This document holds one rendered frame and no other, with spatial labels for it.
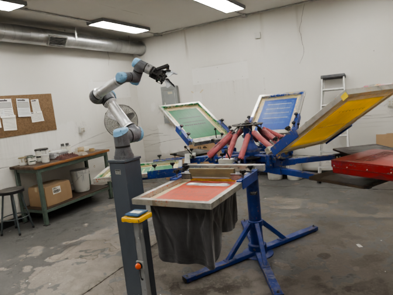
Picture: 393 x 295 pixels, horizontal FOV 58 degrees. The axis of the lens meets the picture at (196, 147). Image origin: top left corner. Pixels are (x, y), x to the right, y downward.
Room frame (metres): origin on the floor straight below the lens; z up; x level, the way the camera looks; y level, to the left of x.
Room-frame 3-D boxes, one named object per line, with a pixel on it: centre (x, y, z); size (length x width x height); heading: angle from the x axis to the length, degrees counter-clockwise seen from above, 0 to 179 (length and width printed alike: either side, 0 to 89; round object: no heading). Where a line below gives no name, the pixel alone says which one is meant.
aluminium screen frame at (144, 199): (2.47, 0.01, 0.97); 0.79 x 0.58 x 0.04; 151
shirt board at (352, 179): (2.81, -0.85, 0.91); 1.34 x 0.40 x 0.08; 31
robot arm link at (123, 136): (2.71, 0.56, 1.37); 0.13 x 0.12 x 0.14; 145
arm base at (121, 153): (2.71, 0.56, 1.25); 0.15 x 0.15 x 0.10
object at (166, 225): (2.21, 0.15, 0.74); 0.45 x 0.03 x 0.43; 61
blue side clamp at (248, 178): (2.54, -0.35, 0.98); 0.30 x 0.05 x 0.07; 151
